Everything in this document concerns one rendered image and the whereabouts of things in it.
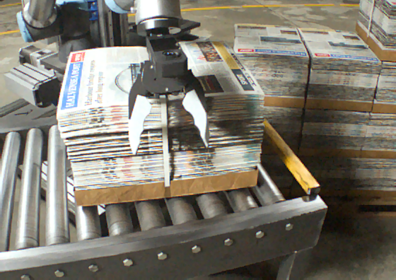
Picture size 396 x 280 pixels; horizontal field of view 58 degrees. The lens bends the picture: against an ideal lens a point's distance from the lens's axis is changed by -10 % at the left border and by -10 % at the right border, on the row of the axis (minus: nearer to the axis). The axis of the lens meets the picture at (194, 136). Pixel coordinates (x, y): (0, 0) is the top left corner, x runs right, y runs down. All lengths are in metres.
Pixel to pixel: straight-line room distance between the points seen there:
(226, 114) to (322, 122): 0.96
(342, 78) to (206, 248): 1.01
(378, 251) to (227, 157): 1.28
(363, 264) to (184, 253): 1.21
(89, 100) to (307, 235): 0.52
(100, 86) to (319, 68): 0.98
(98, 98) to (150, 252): 0.29
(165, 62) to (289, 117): 1.11
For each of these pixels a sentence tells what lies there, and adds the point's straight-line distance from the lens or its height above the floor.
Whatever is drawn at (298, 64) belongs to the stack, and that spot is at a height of 0.79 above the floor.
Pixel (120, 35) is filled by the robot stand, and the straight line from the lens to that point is 1.73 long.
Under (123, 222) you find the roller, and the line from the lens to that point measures 0.78.
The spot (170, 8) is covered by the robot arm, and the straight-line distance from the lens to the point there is 0.63.
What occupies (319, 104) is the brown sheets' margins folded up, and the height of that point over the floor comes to 0.63.
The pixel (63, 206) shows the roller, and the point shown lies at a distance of 0.85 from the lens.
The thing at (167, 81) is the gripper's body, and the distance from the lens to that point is 0.61.
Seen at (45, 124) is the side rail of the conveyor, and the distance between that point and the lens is 1.13.
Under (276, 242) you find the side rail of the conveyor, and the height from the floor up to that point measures 0.73.
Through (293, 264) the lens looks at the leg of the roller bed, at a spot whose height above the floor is 0.63.
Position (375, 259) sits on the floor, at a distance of 1.89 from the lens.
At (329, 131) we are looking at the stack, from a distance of 1.67.
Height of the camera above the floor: 1.35
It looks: 33 degrees down
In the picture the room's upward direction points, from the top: straight up
